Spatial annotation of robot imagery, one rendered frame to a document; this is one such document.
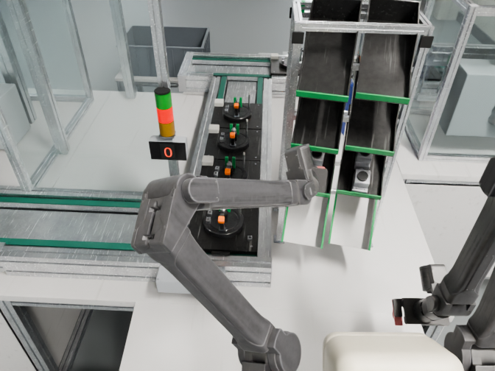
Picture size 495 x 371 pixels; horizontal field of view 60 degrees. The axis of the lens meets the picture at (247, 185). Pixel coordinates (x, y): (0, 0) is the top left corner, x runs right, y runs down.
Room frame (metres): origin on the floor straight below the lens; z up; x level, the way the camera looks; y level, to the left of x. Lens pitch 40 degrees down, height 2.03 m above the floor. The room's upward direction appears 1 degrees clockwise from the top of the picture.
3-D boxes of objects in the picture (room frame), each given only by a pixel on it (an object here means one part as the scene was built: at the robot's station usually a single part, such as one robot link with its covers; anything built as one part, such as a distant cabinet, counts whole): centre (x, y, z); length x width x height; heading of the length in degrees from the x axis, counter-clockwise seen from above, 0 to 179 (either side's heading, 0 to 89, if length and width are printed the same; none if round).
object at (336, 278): (1.50, 0.07, 0.85); 1.50 x 1.41 x 0.03; 88
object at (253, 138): (1.56, 0.06, 1.01); 0.24 x 0.24 x 0.13; 88
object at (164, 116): (1.18, 0.27, 1.34); 0.05 x 0.05 x 0.05
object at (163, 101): (1.18, 0.27, 1.39); 0.05 x 0.05 x 0.05
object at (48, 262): (0.91, 0.36, 0.91); 0.89 x 0.06 x 0.11; 88
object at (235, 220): (1.06, 0.08, 0.98); 0.14 x 0.14 x 0.02
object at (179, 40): (3.12, 0.63, 0.73); 0.62 x 0.42 x 0.23; 88
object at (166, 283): (0.84, 0.17, 0.93); 0.21 x 0.07 x 0.06; 88
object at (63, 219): (1.09, 0.38, 0.91); 0.84 x 0.28 x 0.10; 88
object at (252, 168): (1.31, 0.07, 1.01); 0.24 x 0.24 x 0.13; 88
